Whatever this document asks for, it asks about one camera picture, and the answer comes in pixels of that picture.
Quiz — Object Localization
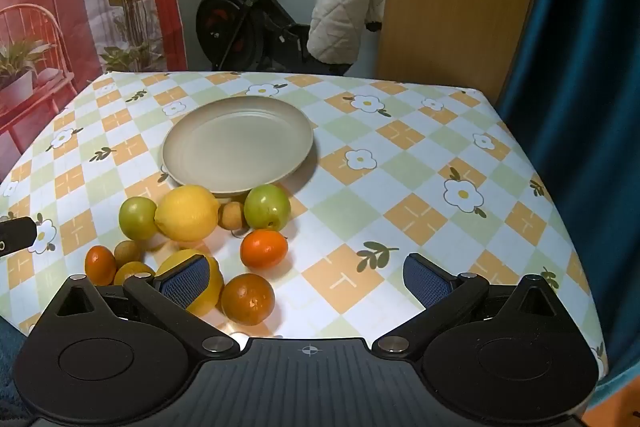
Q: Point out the orange tangerine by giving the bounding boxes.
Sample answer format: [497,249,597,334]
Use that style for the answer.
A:
[240,229,289,269]
[114,261,156,286]
[84,245,117,286]
[221,273,276,326]

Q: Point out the red printed backdrop cloth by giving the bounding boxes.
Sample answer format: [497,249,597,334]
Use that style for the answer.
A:
[0,0,188,188]

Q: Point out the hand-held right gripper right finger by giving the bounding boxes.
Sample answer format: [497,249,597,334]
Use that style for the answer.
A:
[371,253,576,358]

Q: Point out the checkered floral tablecloth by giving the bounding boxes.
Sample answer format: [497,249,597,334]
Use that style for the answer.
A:
[0,71,611,388]

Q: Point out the beige round plate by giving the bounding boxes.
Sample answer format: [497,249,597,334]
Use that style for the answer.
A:
[161,96,315,198]

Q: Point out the green plum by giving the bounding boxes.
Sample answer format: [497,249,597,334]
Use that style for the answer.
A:
[118,196,159,240]

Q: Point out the brown longan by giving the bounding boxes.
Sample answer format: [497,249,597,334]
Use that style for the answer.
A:
[218,202,247,230]
[114,239,143,268]

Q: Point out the teal curtain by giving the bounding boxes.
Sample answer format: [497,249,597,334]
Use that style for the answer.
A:
[497,0,640,408]

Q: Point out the green apple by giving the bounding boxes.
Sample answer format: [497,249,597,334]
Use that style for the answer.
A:
[243,184,292,231]

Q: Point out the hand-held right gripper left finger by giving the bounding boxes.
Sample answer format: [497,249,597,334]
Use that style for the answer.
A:
[42,254,242,360]

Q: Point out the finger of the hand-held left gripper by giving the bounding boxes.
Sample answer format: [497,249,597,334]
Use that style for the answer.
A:
[0,216,39,258]

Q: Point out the yellow lemon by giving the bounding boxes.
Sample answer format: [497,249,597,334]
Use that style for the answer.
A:
[155,249,225,318]
[153,185,221,243]

